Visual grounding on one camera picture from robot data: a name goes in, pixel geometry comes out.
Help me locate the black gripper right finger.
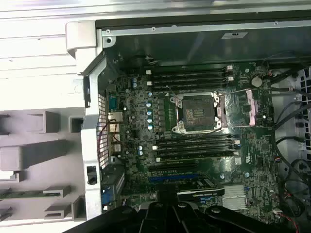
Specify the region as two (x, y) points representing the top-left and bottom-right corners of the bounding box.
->
(168, 183), (269, 233)

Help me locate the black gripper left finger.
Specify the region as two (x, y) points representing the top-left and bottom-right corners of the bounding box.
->
(63, 183), (174, 233)

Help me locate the metal socket cover frame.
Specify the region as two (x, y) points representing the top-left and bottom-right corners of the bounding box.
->
(215, 89), (259, 129)

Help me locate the thin metal locking lever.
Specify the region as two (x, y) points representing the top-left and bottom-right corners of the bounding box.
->
(166, 85), (179, 102)
(178, 126), (224, 135)

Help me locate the CPU socket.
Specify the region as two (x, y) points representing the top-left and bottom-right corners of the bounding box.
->
(169, 91), (224, 134)

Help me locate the silver finned heatsink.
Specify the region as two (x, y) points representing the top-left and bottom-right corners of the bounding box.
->
(221, 184), (248, 211)

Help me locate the black graphics card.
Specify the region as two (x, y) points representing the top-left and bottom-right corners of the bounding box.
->
(176, 179), (225, 198)

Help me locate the blue expansion slot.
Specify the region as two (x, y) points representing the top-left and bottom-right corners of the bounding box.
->
(147, 176), (180, 183)

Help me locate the green motherboard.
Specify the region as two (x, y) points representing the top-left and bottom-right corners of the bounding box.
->
(106, 62), (289, 225)

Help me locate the black RAM slot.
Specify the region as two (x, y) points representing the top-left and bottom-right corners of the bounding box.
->
(152, 140), (238, 150)
(155, 152), (240, 163)
(156, 147), (235, 156)
(150, 82), (229, 93)
(150, 71), (229, 80)
(145, 76), (234, 86)
(145, 66), (234, 75)
(155, 134), (234, 144)

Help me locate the black expansion slot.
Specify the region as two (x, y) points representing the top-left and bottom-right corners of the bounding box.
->
(147, 163), (198, 171)

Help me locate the black grey PC case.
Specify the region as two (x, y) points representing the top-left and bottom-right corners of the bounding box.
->
(65, 19), (311, 233)

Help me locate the green RAM stick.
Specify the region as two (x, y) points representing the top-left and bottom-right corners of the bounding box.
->
(0, 191), (51, 199)

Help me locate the grey parts rack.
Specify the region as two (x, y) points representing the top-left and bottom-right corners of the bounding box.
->
(0, 110), (87, 221)

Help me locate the thick black cable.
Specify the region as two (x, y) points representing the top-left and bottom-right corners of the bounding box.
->
(276, 135), (306, 148)

